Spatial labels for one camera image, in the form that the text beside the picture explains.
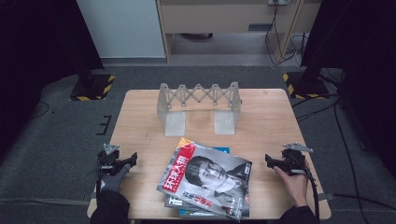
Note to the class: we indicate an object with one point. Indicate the white power strip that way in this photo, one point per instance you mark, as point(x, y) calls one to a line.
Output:
point(278, 2)

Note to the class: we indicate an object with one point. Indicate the translucent expandable book rack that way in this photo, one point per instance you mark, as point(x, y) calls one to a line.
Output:
point(199, 95)

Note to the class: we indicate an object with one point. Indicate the beige wooden desk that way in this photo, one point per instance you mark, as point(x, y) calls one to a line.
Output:
point(218, 18)

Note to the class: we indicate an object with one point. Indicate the striped black stand base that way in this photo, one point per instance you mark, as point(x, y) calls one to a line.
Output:
point(306, 87)
point(93, 90)

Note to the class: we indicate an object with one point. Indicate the black curtain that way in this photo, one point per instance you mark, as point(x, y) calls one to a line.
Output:
point(367, 62)
point(37, 46)

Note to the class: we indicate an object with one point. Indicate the person's right hand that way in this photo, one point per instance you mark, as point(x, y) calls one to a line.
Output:
point(295, 188)

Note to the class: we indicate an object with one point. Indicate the blue book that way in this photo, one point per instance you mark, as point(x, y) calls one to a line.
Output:
point(223, 150)

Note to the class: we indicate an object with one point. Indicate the white partition panel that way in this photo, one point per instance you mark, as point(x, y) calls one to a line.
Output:
point(124, 28)

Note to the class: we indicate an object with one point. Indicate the grey tape strip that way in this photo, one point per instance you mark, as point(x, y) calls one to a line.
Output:
point(88, 197)
point(327, 196)

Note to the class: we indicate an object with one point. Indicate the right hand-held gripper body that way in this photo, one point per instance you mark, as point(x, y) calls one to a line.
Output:
point(292, 161)

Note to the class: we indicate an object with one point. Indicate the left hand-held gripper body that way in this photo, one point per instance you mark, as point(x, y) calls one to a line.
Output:
point(109, 160)

